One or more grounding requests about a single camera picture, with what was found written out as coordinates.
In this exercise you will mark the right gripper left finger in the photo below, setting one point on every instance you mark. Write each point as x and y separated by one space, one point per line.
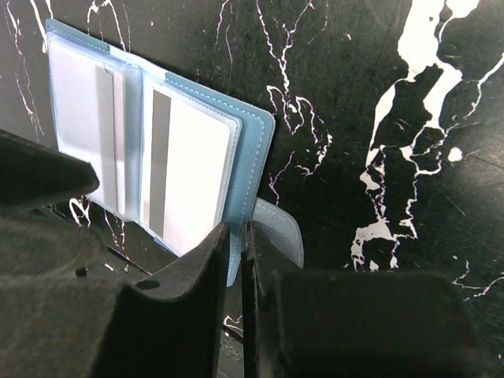
167 325

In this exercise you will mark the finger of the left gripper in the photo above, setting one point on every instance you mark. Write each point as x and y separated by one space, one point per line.
35 245
32 174

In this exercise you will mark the blue leather card holder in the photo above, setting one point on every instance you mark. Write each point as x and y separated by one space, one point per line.
258 126

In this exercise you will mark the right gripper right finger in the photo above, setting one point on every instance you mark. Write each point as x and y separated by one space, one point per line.
329 323

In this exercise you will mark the white magnetic stripe card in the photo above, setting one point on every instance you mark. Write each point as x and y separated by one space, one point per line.
188 150

